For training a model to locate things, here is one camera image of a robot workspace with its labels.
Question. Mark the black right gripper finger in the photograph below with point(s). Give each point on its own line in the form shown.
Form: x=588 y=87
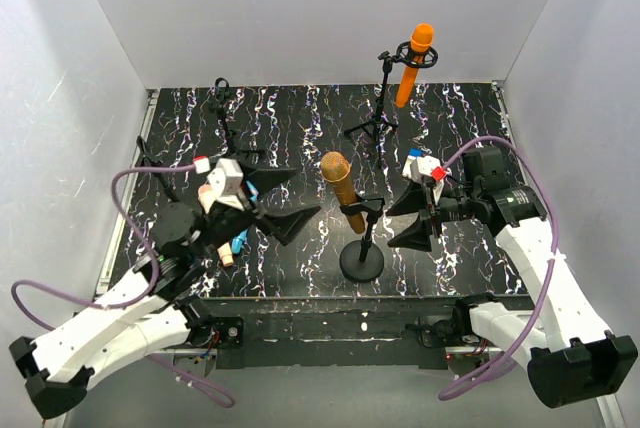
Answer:
x=415 y=237
x=412 y=200

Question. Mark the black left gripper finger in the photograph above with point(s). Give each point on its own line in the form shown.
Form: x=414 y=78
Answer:
x=265 y=179
x=285 y=224

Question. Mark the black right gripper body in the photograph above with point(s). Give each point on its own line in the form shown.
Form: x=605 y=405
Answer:
x=429 y=213

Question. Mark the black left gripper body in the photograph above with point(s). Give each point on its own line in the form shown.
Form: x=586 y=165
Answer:
x=256 y=204

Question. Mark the blue toy microphone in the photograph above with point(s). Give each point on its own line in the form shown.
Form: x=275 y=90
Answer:
x=239 y=241

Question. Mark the black round-base clamp stand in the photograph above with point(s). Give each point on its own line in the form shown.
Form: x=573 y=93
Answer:
x=363 y=261

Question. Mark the gold toy microphone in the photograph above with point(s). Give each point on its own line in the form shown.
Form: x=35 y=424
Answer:
x=336 y=171

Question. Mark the black small tripod stand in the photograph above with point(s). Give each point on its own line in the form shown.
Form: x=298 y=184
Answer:
x=218 y=106

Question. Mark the black tripod shock-mount stand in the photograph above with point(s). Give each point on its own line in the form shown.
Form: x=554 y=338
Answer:
x=377 y=125

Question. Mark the orange toy microphone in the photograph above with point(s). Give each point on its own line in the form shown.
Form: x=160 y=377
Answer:
x=416 y=54

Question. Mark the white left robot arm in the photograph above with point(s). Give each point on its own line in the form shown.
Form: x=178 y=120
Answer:
x=148 y=309

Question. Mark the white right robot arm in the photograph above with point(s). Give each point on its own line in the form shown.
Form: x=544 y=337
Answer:
x=567 y=350

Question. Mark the blue and white block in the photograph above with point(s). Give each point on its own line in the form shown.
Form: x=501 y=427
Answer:
x=413 y=154

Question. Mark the pink toy microphone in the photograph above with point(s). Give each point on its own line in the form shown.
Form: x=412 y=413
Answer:
x=206 y=199

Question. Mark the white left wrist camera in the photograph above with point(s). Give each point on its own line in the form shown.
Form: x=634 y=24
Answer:
x=223 y=183

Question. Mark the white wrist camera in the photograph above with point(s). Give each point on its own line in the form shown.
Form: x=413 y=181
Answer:
x=427 y=171
x=223 y=183

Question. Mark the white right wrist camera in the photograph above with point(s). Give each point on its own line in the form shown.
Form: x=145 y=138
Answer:
x=427 y=171

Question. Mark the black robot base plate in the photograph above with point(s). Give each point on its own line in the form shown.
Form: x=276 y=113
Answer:
x=241 y=333

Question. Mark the aluminium frame rail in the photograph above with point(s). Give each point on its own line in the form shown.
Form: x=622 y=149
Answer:
x=127 y=188

